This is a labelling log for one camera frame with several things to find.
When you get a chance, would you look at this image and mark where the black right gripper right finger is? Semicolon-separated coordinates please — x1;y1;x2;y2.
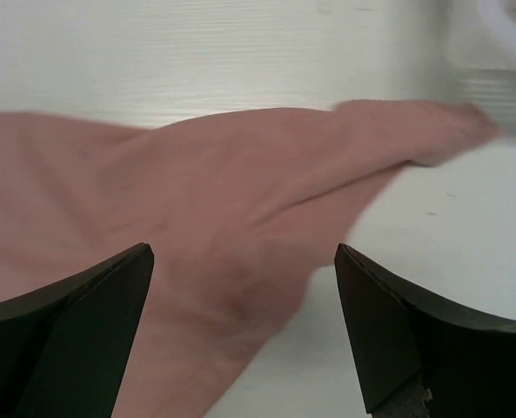
334;245;516;417

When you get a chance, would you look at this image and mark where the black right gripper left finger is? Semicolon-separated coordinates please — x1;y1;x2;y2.
0;243;154;418

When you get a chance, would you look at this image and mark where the pink t-shirt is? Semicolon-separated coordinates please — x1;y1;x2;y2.
0;100;498;417

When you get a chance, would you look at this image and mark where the white plastic laundry basket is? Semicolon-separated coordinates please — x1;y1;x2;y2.
446;0;516;71

